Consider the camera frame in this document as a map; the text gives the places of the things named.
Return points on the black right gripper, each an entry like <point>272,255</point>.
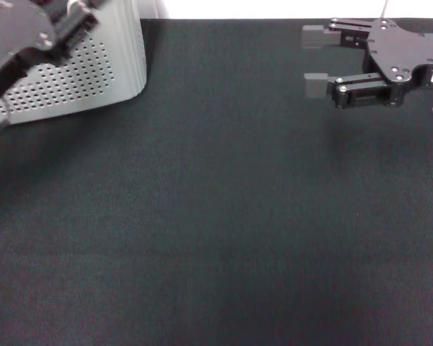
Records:
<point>393,50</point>

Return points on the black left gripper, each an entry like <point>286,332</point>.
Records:
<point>18,32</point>

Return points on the grey perforated storage box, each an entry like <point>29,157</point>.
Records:
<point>104,72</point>

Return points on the black tablecloth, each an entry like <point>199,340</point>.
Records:
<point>216,216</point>

